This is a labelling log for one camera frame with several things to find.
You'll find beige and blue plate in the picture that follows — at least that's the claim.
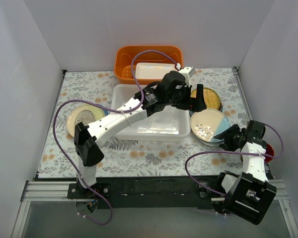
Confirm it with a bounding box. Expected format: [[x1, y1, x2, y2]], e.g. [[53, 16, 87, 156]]
[[190, 108, 231, 138]]

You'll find speckled oval plate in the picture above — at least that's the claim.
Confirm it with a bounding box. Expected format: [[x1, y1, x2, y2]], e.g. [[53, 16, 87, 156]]
[[74, 110, 96, 126]]

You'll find white ribbed bowl plate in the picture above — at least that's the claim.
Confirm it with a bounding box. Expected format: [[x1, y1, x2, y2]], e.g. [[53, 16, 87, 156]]
[[197, 136, 224, 147]]

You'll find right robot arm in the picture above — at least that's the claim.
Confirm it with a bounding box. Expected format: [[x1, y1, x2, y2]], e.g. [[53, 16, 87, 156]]
[[215, 120, 277, 225]]

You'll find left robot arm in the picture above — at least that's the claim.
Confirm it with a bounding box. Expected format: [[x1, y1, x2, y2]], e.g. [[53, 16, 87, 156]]
[[74, 71, 207, 198]]

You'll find white plastic bin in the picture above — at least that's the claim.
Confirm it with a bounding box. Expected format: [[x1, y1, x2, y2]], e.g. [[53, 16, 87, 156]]
[[111, 84, 191, 142]]

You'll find woven bamboo yellow plate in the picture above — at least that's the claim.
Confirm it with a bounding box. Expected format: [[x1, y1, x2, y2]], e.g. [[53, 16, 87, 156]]
[[203, 87, 222, 111]]

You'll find teal beaded plate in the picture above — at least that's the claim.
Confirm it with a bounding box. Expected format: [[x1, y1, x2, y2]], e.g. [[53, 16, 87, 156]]
[[218, 103, 223, 112]]

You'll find red round object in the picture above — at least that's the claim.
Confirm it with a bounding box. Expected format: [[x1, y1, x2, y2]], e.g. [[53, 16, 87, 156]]
[[265, 143, 275, 163]]

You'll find floral table mat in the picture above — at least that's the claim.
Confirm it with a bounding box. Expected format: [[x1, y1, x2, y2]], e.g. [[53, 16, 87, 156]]
[[38, 68, 249, 179]]

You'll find white rectangular dish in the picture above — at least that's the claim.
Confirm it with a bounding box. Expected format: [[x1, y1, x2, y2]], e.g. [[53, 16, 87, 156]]
[[135, 62, 176, 80]]

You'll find cream yellow plate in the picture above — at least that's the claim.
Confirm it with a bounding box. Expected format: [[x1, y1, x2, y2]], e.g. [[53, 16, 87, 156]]
[[67, 104, 105, 137]]

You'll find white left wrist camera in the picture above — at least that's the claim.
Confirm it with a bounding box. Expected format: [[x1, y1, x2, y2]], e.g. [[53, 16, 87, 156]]
[[179, 67, 195, 85]]

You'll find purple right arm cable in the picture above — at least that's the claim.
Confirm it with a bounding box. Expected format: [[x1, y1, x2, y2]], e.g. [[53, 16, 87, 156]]
[[185, 123, 285, 199]]

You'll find aluminium frame rail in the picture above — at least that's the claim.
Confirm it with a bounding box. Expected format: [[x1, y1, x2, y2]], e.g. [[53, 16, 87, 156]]
[[21, 180, 73, 202]]

